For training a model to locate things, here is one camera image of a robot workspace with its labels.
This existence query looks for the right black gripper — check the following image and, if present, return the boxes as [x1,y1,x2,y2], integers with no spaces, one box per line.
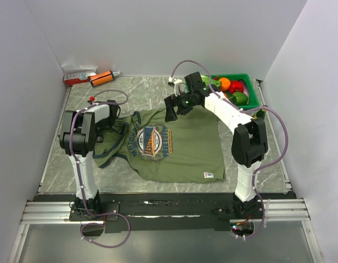
[164,90,195,123]

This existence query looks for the olive green t-shirt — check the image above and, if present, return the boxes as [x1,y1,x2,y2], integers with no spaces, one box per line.
[93,106,226,184]

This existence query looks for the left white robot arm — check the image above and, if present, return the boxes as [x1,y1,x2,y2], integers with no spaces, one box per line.
[59,100,120,220]

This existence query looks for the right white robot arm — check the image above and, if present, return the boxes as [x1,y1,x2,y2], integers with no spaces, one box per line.
[164,72,268,219]

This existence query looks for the orange cylindrical bottle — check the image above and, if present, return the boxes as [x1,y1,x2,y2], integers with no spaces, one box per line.
[89,71,121,87]

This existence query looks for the toy napa cabbage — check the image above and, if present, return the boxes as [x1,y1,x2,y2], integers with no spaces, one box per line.
[201,75,222,88]

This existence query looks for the red white carton box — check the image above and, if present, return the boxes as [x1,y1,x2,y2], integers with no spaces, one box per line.
[62,61,97,86]

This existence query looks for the toy orange fruit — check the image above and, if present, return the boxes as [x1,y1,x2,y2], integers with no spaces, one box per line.
[219,77,231,92]

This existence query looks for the toy red bell pepper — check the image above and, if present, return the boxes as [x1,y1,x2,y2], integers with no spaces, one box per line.
[229,81,244,94]

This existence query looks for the toy green bell pepper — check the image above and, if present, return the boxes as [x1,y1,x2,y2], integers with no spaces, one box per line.
[229,92,249,106]

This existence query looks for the toy purple eggplant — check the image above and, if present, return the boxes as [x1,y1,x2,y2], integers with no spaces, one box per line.
[238,79,250,98]

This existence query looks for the green plastic crate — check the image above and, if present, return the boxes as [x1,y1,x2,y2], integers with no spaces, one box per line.
[206,73,260,111]

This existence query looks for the small dark glass jar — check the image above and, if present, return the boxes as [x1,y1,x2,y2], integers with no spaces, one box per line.
[253,105,268,120]

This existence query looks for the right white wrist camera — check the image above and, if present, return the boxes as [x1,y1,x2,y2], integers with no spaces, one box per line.
[168,77,184,96]

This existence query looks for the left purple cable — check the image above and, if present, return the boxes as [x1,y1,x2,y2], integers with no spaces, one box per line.
[69,89,131,249]

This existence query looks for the purple cable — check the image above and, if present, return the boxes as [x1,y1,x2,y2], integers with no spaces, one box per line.
[170,60,290,241]
[69,89,131,249]

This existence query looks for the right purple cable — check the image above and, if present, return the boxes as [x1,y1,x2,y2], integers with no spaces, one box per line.
[170,60,290,241]

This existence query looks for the aluminium rail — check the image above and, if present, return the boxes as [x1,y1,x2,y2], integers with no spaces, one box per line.
[20,199,311,225]

